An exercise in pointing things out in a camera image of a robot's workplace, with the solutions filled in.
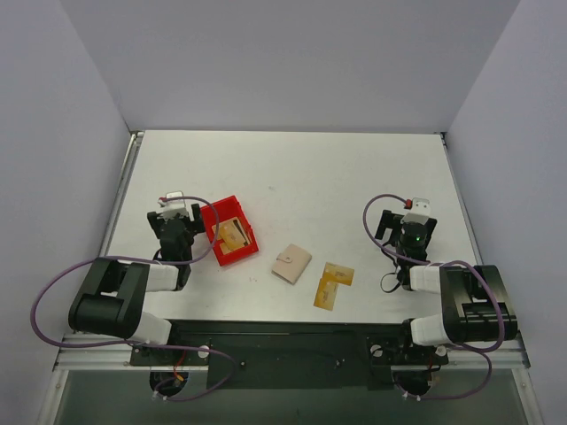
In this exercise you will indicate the beige leather card holder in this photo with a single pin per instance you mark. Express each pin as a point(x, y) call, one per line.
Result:
point(291, 263)

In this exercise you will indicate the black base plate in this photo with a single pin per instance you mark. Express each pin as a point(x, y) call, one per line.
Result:
point(258, 355)

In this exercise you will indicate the red plastic bin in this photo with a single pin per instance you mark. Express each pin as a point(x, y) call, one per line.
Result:
point(229, 209)

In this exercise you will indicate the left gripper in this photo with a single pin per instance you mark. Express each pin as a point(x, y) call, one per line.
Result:
point(155, 219)

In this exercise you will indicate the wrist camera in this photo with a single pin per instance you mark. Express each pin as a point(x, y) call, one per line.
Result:
point(418, 211)
point(173, 205)

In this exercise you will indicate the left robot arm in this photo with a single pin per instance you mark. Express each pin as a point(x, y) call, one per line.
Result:
point(110, 301)

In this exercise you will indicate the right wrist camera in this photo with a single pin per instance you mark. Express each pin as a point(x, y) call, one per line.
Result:
point(418, 211)

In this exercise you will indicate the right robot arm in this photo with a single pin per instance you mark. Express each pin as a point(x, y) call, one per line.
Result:
point(474, 302)

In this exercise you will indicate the aluminium frame rail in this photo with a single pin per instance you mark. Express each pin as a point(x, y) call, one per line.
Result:
point(99, 358)

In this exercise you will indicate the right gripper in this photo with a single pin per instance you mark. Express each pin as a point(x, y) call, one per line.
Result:
point(389, 220)

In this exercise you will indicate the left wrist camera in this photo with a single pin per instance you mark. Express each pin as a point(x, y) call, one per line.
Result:
point(173, 205)

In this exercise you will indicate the gold card in bin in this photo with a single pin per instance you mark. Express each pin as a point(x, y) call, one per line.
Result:
point(234, 237)

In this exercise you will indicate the gold vip card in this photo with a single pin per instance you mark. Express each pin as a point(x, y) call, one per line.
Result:
point(336, 273)
point(326, 293)

